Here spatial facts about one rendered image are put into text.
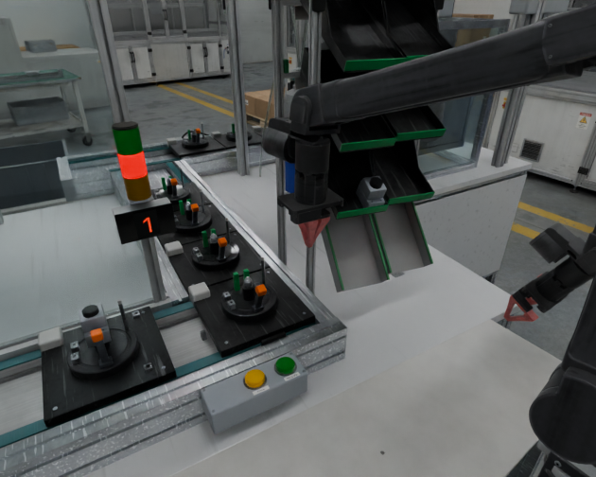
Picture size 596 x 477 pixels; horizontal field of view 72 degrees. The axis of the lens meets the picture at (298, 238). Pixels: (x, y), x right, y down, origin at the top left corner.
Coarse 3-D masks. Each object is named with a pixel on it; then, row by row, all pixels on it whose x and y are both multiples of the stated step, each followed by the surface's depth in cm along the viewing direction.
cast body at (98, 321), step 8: (96, 304) 86; (80, 312) 83; (88, 312) 82; (96, 312) 83; (80, 320) 81; (88, 320) 81; (96, 320) 82; (104, 320) 83; (88, 328) 82; (104, 328) 83; (88, 336) 82; (104, 336) 83; (88, 344) 82
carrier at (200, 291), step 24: (264, 264) 104; (192, 288) 106; (216, 288) 109; (240, 288) 106; (288, 288) 109; (216, 312) 101; (240, 312) 98; (264, 312) 98; (288, 312) 101; (312, 312) 101; (216, 336) 94; (240, 336) 94; (264, 336) 94
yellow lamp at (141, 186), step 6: (126, 180) 85; (132, 180) 85; (138, 180) 85; (144, 180) 86; (126, 186) 86; (132, 186) 86; (138, 186) 86; (144, 186) 87; (126, 192) 88; (132, 192) 86; (138, 192) 87; (144, 192) 87; (150, 192) 89; (132, 198) 87; (138, 198) 87; (144, 198) 88
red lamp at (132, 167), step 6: (120, 156) 83; (126, 156) 82; (132, 156) 83; (138, 156) 84; (144, 156) 86; (120, 162) 84; (126, 162) 83; (132, 162) 83; (138, 162) 84; (144, 162) 86; (126, 168) 84; (132, 168) 84; (138, 168) 84; (144, 168) 86; (126, 174) 85; (132, 174) 84; (138, 174) 85; (144, 174) 86
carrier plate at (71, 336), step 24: (144, 312) 100; (72, 336) 94; (144, 336) 94; (48, 360) 87; (144, 360) 87; (168, 360) 87; (48, 384) 82; (72, 384) 82; (96, 384) 82; (120, 384) 82; (144, 384) 83; (48, 408) 77; (72, 408) 77; (96, 408) 79
